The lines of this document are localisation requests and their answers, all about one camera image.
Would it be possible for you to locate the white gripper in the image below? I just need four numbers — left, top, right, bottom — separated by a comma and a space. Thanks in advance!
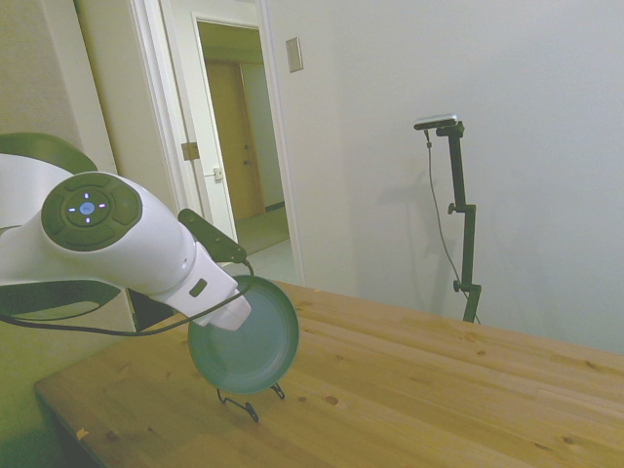
150, 242, 253, 333

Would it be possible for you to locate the blue round plate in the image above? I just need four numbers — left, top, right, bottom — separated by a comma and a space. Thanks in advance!
187, 274, 301, 396

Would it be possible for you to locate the black tower box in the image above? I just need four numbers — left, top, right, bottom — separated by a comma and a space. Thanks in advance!
129, 287, 189, 333

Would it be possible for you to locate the brown wooden hallway door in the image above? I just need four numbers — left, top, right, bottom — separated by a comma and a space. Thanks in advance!
204, 58, 267, 221

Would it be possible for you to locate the white closet door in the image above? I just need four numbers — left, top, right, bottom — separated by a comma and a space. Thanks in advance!
73, 0, 147, 196

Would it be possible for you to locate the white open door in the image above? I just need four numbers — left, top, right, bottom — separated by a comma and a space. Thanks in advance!
160, 0, 243, 245

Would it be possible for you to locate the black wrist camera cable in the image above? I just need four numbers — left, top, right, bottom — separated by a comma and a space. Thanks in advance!
0, 257, 256, 339

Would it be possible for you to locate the black wire plate stand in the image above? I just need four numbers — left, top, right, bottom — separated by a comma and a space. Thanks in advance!
215, 382, 287, 423

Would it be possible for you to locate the beige wall switch plate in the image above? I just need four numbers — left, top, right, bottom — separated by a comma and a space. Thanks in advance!
285, 36, 304, 74

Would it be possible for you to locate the white door frame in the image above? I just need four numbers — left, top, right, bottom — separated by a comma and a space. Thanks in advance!
129, 0, 306, 289

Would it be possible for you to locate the black camera stand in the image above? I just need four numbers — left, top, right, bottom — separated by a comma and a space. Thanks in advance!
435, 122, 484, 324

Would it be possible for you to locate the silver exterior camera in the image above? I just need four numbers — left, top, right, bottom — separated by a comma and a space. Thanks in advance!
413, 112, 461, 132

